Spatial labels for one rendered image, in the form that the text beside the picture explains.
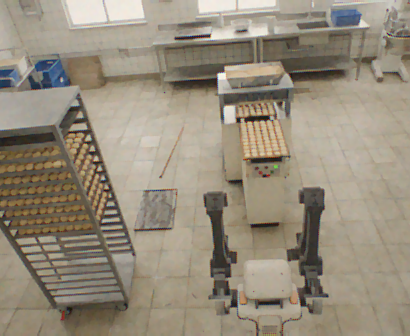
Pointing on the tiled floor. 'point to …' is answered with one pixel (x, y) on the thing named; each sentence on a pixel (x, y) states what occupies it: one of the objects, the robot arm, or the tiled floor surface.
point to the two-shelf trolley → (10, 78)
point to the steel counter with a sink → (310, 27)
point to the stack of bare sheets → (156, 210)
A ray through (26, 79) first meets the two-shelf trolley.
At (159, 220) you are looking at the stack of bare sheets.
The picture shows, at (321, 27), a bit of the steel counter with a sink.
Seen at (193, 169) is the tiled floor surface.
